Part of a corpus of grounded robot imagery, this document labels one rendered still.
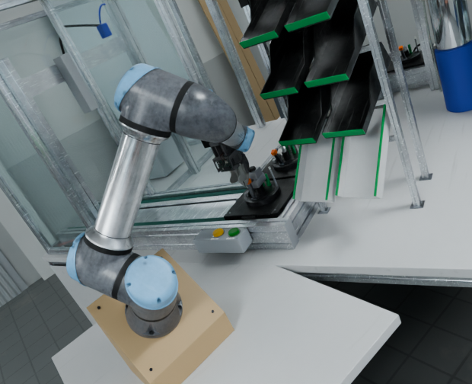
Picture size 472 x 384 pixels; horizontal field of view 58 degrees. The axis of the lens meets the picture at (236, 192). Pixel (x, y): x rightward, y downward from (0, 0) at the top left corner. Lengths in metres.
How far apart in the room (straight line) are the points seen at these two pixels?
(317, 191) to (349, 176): 0.11
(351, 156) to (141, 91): 0.73
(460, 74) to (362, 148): 0.74
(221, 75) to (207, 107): 4.58
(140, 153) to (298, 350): 0.61
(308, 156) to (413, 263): 0.48
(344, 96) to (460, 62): 0.72
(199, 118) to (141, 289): 0.40
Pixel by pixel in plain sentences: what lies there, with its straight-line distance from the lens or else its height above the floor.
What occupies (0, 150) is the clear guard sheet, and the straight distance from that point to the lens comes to 2.25.
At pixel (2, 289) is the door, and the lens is 4.78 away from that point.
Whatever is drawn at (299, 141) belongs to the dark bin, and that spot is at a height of 1.20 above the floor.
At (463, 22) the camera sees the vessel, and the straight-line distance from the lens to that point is 1.97.
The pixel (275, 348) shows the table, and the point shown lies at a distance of 1.15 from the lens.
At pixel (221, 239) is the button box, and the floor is 0.96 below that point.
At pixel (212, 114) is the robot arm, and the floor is 1.46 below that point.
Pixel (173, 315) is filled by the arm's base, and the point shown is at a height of 1.03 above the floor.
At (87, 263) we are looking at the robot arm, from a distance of 1.04.
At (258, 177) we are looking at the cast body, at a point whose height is 1.06.
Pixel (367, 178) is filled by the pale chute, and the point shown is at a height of 1.03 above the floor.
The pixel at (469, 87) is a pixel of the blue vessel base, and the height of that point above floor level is 0.96.
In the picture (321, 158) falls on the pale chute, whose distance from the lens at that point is 1.42.
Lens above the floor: 1.65
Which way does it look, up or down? 23 degrees down
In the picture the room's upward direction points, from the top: 25 degrees counter-clockwise
